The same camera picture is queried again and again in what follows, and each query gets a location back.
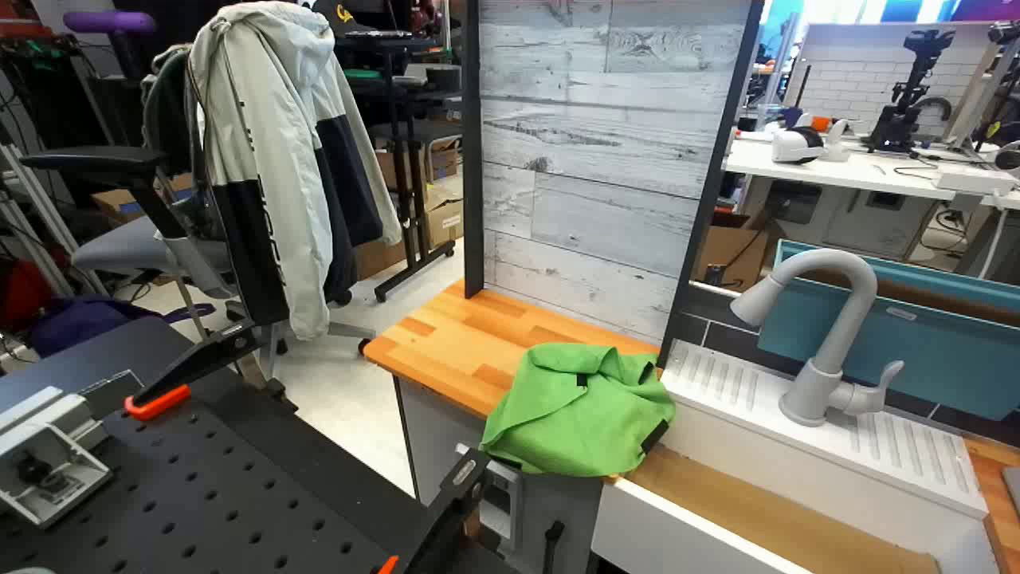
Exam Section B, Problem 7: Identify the grey metal mount block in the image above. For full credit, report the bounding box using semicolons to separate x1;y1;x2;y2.
0;381;115;533

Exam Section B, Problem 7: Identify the green microfibre towel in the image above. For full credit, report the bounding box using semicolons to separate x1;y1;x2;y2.
479;342;679;480

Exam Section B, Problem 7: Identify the black stand on table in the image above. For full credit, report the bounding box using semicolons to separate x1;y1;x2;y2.
864;26;957;157

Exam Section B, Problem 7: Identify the purple stool seat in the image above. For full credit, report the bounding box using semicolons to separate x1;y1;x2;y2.
61;6;155;41

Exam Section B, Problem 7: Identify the black desk frame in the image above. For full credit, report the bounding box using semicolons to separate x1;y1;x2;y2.
346;26;472;305

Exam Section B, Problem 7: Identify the white sink basin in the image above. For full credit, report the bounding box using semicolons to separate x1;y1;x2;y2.
658;342;1002;574

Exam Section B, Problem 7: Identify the white background table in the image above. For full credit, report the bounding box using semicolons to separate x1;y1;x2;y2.
722;131;1020;280

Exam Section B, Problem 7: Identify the teal plastic bin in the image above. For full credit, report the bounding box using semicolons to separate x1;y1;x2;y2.
757;238;1020;424

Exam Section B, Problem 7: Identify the white grey hooded jacket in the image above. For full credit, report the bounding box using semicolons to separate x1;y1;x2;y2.
187;0;405;345

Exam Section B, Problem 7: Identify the white device with orange part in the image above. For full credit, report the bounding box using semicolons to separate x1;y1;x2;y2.
767;118;855;166

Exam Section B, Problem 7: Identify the black perforated table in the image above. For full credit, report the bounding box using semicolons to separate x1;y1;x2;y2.
0;311;512;574

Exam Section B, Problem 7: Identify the black clamp with orange handle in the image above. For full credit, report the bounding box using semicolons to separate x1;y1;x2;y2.
375;443;503;574
121;314;291;424

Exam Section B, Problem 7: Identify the grey curved faucet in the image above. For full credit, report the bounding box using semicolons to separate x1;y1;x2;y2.
726;244;907;430

